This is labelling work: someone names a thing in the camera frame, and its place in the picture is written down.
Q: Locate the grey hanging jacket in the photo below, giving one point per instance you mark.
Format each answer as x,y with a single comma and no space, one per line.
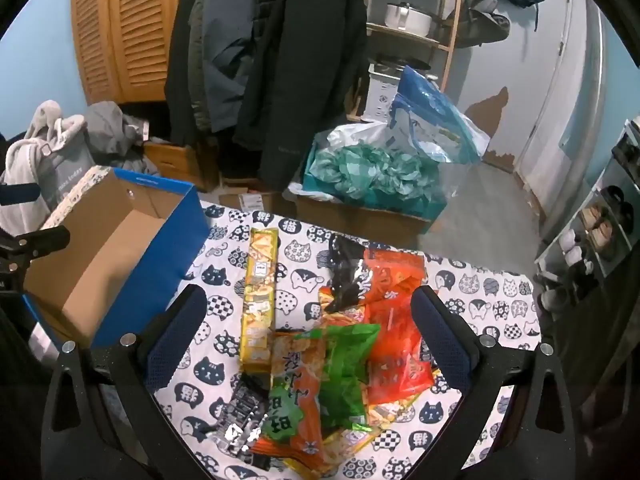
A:
222,50

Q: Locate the cat print tablecloth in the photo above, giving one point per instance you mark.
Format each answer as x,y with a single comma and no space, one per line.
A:
300,260

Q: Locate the wooden crate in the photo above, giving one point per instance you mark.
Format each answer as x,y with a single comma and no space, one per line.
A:
175,160

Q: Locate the brown shoe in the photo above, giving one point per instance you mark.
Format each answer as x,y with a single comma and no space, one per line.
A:
594,213
602,231

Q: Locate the black foil snack packet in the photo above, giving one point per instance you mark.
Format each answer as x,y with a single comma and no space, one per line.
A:
245,405

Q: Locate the wooden shelf rack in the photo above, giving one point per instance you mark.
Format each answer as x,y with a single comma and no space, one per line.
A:
452,35

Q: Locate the grey tote bag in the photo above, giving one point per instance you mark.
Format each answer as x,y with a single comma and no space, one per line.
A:
70,167

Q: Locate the blue cardboard box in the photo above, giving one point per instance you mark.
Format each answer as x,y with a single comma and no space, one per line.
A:
125,260

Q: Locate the black shoe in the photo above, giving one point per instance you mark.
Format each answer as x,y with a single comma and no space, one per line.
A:
616,197

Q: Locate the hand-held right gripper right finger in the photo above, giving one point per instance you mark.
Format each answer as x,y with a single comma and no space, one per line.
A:
441,335

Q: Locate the white shoe rack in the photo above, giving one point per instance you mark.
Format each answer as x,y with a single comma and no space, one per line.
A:
575,220

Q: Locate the white pot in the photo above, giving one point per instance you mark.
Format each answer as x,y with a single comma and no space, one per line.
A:
407,17

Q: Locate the white storage box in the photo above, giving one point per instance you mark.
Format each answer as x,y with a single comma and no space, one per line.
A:
382,95

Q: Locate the wooden louvered cabinet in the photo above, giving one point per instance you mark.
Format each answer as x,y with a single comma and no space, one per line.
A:
135,35

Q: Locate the green snack bag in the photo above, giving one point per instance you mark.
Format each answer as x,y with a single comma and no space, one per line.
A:
345,370

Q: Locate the large cardboard box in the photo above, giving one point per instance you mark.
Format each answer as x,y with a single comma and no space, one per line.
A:
350,216

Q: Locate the orange snack bag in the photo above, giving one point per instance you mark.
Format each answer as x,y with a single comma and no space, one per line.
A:
400,350

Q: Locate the white plastic bag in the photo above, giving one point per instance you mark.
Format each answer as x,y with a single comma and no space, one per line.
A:
350,135

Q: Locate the white shoe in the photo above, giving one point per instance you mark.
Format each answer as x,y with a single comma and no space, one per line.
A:
580,256
569,240

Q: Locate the blue plastic bag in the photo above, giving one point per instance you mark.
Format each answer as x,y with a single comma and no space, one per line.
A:
427,110

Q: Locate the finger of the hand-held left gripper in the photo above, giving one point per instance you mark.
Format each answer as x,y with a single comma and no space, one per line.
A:
42,242
20,194

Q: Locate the dark hanging jacket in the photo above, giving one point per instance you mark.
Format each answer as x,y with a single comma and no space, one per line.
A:
180,70

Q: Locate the white door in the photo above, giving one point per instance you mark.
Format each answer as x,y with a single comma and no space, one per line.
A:
565,85

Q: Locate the long yellow snack packet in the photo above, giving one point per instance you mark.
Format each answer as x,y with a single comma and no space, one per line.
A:
257,300

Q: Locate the black snack bag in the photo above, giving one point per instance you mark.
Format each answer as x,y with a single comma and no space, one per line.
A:
350,272

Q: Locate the orange rice cracker bag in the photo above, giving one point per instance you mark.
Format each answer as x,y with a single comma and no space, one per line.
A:
295,400

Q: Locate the grey jacket pile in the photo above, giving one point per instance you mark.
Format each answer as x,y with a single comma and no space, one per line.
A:
110,125

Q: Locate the small labelled cardboard box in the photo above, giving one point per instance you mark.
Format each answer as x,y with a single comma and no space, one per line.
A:
250,201

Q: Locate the red yellow-edged snack packet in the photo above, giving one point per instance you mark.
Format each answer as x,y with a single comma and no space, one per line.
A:
387,412

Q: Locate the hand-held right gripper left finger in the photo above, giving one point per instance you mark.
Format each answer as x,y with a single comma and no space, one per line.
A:
175,330

